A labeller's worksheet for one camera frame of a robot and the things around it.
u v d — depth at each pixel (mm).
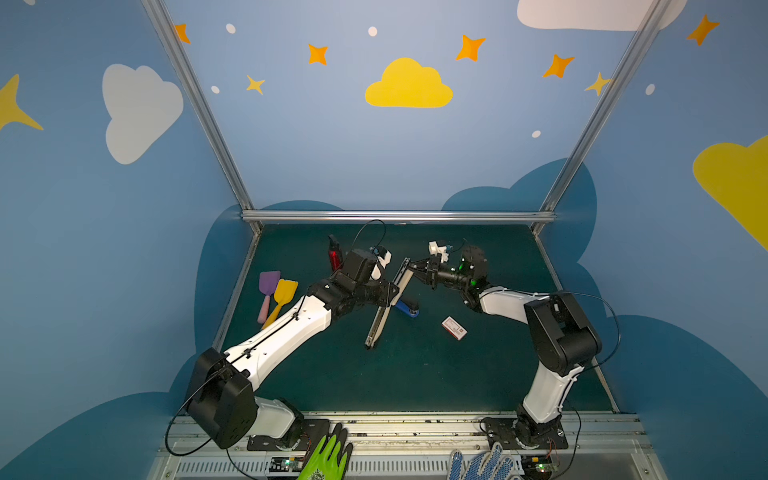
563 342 504
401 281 815
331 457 701
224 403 400
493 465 698
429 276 801
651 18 704
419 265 844
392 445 733
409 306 945
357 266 595
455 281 794
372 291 679
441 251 875
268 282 1013
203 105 844
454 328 931
